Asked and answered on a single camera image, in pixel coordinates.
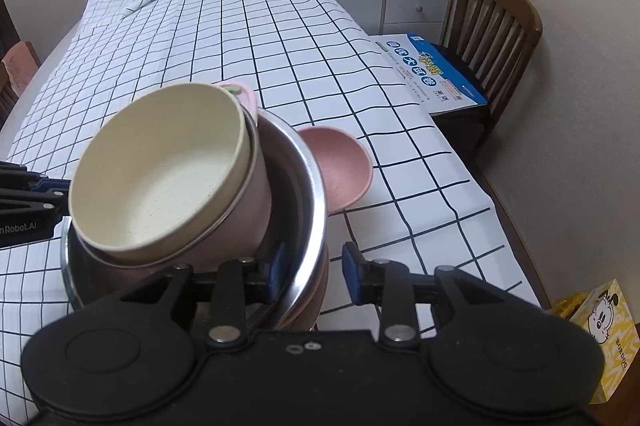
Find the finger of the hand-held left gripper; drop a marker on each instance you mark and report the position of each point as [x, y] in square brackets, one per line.
[30, 203]
[47, 186]

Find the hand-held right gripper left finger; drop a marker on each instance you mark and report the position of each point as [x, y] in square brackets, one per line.
[275, 276]

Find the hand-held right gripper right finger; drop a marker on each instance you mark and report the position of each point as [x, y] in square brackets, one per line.
[351, 276]

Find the pink steel-lined pot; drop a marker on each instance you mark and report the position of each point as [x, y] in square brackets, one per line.
[245, 206]

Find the large steel bowl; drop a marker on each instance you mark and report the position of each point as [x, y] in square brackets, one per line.
[295, 186]

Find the pink bear-shaped plate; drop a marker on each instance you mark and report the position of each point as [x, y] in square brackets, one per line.
[340, 165]

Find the cream bowl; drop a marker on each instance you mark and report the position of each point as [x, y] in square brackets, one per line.
[160, 176]

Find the wooden chair with towel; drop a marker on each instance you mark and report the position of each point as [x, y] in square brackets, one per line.
[7, 98]

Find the pink towel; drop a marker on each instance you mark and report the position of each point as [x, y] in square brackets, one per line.
[20, 60]

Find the blue white booklet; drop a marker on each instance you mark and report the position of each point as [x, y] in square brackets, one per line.
[430, 75]

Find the black white checked tablecloth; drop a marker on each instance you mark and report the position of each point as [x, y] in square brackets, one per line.
[300, 55]

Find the yellow cartoon box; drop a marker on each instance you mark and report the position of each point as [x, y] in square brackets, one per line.
[605, 331]

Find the dark wooden chair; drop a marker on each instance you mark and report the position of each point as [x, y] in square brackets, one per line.
[500, 20]

